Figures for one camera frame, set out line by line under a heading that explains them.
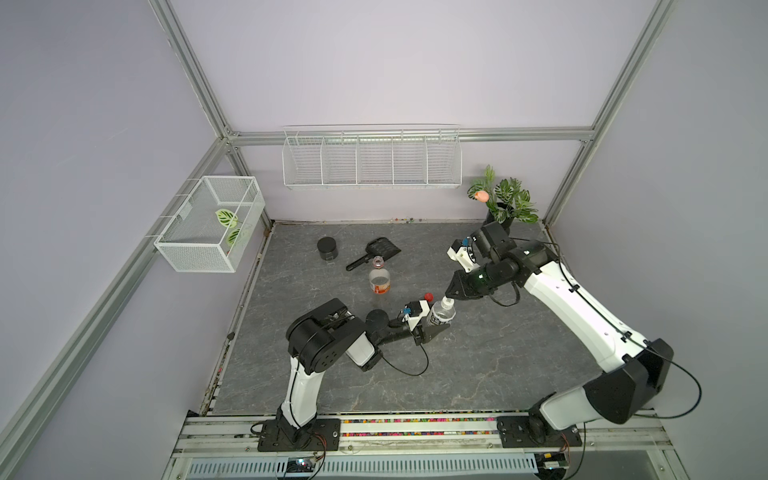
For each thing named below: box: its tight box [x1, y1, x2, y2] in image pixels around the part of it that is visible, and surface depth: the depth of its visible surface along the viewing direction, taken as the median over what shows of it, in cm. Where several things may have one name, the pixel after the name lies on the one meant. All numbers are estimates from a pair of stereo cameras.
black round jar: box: [317, 236, 339, 261], surface depth 111 cm
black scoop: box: [346, 237, 402, 271], surface depth 111 cm
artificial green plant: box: [467, 164, 539, 225], surface depth 94 cm
